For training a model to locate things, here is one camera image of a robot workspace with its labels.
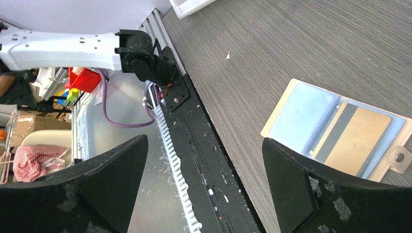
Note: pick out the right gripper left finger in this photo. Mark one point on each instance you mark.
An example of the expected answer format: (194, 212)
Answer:
(97, 195)

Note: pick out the tan card holder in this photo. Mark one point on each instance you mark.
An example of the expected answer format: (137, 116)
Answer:
(303, 113)

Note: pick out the red striped cloth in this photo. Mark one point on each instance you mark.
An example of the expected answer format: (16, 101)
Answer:
(34, 161)

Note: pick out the red plastic bin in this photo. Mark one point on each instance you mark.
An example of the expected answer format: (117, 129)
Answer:
(83, 79)

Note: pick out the white slotted cable duct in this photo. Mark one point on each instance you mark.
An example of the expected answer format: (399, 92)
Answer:
(194, 226)

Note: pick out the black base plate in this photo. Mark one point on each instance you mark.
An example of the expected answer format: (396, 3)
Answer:
(219, 199)

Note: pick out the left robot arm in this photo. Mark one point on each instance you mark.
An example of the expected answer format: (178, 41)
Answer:
(130, 51)

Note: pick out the white divided tray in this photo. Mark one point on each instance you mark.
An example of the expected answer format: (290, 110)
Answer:
(185, 8)

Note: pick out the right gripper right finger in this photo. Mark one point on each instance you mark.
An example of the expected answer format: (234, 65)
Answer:
(310, 197)

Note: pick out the cardboard box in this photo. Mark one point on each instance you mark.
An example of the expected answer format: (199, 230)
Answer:
(22, 124)

